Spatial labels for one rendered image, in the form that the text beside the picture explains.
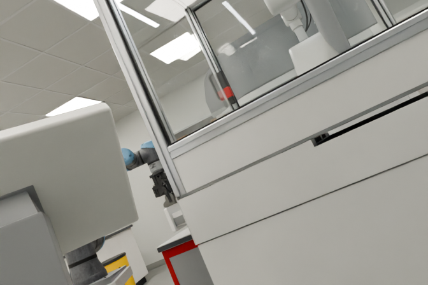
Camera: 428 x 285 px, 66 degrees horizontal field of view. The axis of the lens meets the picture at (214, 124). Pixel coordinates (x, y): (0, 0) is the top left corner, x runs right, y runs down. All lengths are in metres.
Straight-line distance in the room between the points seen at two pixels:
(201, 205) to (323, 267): 0.35
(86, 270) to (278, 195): 0.91
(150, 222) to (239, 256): 5.56
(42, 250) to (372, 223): 0.70
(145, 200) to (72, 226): 5.64
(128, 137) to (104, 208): 5.74
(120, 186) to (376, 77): 0.65
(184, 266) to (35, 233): 1.25
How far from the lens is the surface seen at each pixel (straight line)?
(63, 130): 0.72
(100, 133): 0.74
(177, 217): 1.50
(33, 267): 0.68
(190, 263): 1.82
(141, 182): 6.45
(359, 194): 0.88
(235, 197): 0.92
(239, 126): 0.90
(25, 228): 0.69
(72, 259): 1.55
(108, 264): 4.10
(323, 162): 0.87
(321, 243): 0.91
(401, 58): 0.88
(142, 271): 5.72
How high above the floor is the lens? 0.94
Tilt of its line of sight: 9 degrees up
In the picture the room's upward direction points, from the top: 25 degrees counter-clockwise
